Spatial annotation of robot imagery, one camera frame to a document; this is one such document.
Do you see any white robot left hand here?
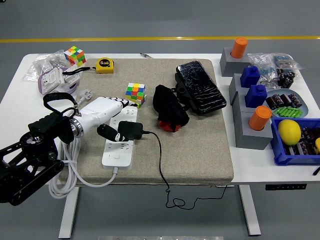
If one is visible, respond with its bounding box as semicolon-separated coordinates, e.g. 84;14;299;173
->
79;96;139;143

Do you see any black power adapter with cord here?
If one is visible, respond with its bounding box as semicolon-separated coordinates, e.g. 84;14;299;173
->
117;120;229;210

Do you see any colourful puzzle cube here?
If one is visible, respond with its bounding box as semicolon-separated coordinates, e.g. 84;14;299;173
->
125;82;147;109
63;45;87;67

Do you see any white power strip with cable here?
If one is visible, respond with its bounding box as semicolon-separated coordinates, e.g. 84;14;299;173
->
48;88;139;200

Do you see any black folded cloth with red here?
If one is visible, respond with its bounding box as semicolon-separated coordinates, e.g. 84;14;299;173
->
152;84;190;133

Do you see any clear bag of screws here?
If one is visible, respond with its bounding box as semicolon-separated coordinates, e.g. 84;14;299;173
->
22;49;68;82

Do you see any black foil-wrapped flat box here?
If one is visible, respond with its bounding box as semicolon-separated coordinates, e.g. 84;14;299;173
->
175;60;228;116

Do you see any white table leg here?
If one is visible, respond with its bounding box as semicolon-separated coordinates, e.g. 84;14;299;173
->
58;186;81;239
237;184;262;236

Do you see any grey-brown fabric mat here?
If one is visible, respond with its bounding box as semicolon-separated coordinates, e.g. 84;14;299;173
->
58;58;235;187

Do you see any orange cylinder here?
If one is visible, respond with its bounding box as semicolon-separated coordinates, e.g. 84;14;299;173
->
230;37;248;59
248;105;273;132

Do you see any large grey block holder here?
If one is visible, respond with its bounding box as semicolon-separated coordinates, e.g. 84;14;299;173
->
233;109;274;151

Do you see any blue bottle-shaped block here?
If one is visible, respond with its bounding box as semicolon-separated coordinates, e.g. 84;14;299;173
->
239;65;261;89
244;84;268;109

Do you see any clear bag of blue parts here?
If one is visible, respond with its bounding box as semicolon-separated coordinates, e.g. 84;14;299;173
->
271;52;305;71
247;52;280;87

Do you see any green battery pile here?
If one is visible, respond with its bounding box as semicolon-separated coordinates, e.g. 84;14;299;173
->
273;106;303;118

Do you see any clear bag of black capacitors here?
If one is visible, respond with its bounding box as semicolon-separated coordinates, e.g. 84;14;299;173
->
276;66;299;90

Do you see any yellow lemon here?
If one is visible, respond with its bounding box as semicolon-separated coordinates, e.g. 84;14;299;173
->
277;119;302;147

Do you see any blue plastic bin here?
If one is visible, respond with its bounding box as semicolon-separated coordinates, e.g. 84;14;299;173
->
270;117;320;166

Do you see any black table control panel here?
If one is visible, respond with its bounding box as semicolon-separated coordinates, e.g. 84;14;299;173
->
264;183;308;191

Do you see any blue-grey plate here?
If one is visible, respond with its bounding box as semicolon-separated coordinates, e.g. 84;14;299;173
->
264;89;310;119

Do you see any black capacitor pile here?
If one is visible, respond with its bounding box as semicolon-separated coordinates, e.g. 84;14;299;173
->
284;126;320;157

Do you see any white wall socket panel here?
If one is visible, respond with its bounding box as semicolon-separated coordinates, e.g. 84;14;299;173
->
41;68;65;95
62;72;81;86

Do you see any yellow tape measure with strap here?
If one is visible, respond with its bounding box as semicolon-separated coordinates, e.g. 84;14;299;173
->
61;57;115;76

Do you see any black plastic bracket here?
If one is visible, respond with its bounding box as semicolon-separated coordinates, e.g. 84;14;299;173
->
172;72;195;112

